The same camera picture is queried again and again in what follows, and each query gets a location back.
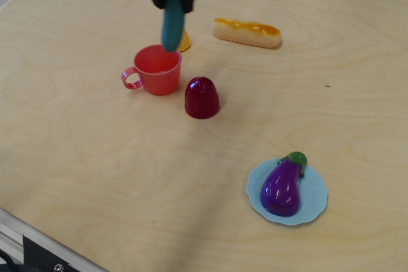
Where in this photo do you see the toy bread loaf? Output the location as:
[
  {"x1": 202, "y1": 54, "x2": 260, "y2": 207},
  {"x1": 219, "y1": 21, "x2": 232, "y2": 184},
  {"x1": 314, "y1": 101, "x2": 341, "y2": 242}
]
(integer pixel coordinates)
[{"x1": 212, "y1": 18, "x2": 282, "y2": 48}]

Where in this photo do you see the pink plastic cup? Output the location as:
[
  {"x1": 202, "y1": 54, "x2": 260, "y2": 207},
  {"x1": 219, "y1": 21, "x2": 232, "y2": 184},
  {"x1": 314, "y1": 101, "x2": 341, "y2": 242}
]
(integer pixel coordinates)
[{"x1": 121, "y1": 45, "x2": 182, "y2": 96}]

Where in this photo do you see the dark red toy dome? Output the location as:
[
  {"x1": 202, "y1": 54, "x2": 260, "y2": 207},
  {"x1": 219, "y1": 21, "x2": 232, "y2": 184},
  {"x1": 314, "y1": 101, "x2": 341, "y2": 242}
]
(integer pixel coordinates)
[{"x1": 185, "y1": 76, "x2": 220, "y2": 119}]

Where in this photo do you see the black corner bracket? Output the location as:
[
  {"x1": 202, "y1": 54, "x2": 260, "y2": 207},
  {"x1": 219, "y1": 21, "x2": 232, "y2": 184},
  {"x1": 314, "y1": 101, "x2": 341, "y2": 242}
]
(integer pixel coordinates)
[{"x1": 23, "y1": 236, "x2": 78, "y2": 272}]

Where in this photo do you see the aluminium table frame rail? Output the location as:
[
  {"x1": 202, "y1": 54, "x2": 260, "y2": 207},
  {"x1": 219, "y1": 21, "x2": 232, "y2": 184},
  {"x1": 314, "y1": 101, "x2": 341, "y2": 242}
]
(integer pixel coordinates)
[{"x1": 1, "y1": 209, "x2": 105, "y2": 271}]

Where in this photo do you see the yellow toy corn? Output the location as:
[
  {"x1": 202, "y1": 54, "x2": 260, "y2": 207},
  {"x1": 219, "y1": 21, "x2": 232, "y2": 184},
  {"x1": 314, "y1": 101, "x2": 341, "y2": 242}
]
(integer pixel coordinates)
[{"x1": 178, "y1": 29, "x2": 191, "y2": 52}]

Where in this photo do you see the light blue plate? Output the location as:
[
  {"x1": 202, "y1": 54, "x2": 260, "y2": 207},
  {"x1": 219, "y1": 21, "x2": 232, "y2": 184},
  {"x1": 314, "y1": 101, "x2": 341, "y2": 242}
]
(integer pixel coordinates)
[{"x1": 246, "y1": 159, "x2": 328, "y2": 226}]

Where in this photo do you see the purple toy eggplant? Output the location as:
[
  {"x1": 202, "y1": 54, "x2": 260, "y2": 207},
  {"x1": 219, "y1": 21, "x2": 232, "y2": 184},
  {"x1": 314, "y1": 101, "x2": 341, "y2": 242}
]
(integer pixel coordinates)
[{"x1": 260, "y1": 152, "x2": 308, "y2": 217}]

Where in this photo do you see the green toy cucumber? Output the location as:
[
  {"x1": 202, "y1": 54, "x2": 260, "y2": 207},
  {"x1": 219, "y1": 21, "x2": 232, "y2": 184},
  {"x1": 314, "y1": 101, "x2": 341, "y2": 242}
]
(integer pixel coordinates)
[{"x1": 161, "y1": 0, "x2": 185, "y2": 52}]

